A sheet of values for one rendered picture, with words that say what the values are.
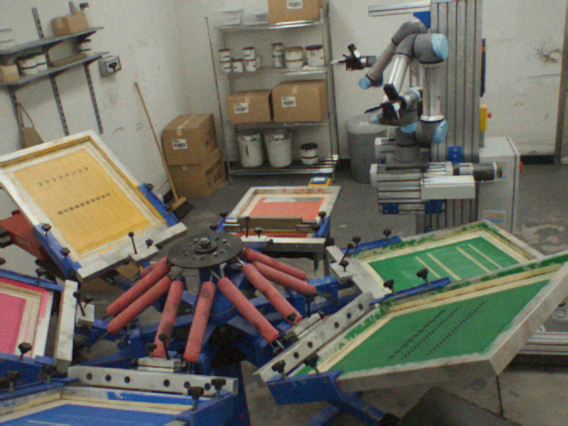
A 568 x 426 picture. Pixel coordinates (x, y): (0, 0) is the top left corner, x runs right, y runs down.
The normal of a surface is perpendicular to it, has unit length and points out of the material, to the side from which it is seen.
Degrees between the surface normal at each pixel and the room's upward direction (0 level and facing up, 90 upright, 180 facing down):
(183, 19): 90
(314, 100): 88
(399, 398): 0
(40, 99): 90
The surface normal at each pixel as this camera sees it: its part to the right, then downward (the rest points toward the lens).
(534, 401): -0.11, -0.91
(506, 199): -0.19, 0.41
